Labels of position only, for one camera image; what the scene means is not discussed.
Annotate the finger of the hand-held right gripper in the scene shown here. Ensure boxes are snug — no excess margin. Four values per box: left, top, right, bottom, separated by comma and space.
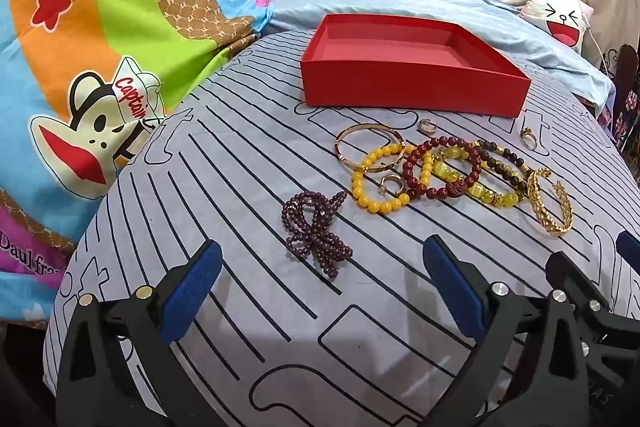
546, 251, 640, 358
616, 229, 640, 278

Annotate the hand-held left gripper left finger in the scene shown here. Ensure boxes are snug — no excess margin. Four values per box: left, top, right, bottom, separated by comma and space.
56, 238, 223, 427

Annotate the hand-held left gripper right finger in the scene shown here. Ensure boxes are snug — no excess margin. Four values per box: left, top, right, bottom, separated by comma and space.
422, 234, 588, 427

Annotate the gold chain cuff bangle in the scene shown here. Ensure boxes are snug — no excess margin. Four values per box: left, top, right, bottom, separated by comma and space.
526, 167, 573, 238

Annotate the yellow-green glass bead bracelet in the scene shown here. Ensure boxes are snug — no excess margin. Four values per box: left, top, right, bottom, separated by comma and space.
420, 146, 523, 209

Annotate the gold hoop earring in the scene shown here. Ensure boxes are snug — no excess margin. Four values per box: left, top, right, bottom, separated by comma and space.
376, 174, 407, 198

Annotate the purple bead bracelet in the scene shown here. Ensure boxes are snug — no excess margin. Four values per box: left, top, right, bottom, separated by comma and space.
281, 189, 354, 279

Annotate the dark red bead bracelet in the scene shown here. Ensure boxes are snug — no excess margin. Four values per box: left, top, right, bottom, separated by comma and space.
401, 136, 483, 202

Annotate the black bead bracelet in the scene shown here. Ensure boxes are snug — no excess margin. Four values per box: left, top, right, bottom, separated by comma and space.
472, 139, 531, 200

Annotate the yellow bead bracelet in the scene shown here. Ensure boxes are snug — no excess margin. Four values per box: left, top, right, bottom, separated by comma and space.
351, 144, 435, 214

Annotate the thin rose gold bangle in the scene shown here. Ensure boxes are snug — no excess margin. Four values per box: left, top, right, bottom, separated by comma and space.
334, 123, 405, 170

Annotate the red cardboard box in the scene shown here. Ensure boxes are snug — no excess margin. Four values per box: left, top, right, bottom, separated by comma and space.
300, 13, 532, 118

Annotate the laughing cat face pillow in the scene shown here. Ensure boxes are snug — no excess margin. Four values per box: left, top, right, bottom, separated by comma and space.
519, 0, 595, 54

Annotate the colourful cartoon monkey blanket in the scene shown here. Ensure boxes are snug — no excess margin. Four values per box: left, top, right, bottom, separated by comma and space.
0, 0, 273, 323

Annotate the dark ornate metal frame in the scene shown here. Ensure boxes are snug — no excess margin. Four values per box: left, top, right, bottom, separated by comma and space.
600, 44, 640, 158

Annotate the white cable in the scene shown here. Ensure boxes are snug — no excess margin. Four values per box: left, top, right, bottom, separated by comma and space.
562, 0, 613, 78

